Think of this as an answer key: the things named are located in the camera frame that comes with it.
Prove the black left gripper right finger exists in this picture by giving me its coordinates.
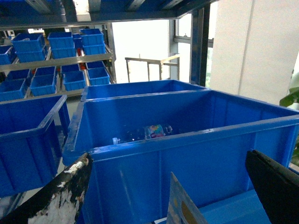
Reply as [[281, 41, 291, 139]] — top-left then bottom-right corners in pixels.
[[245, 150, 299, 224]]

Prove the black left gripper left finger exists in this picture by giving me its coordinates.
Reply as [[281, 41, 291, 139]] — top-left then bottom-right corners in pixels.
[[0, 153, 93, 224]]

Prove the flower gift bag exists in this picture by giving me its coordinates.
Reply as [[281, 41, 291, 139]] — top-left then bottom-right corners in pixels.
[[166, 172, 208, 224]]

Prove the blue crate at left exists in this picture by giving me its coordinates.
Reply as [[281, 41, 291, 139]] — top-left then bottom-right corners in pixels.
[[0, 95, 70, 197]]

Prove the green plant leaf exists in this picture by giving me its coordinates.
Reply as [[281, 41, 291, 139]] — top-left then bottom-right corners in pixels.
[[279, 87, 299, 107]]

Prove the large blue plastic crate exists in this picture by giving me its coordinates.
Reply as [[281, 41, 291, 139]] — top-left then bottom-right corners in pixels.
[[63, 90, 299, 224]]

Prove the blue crate behind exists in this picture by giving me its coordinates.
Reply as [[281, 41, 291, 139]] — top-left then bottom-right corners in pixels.
[[81, 80, 208, 102]]

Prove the plastic bottle colourful label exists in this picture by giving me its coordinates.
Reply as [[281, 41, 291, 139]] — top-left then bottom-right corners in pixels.
[[112, 124, 173, 145]]

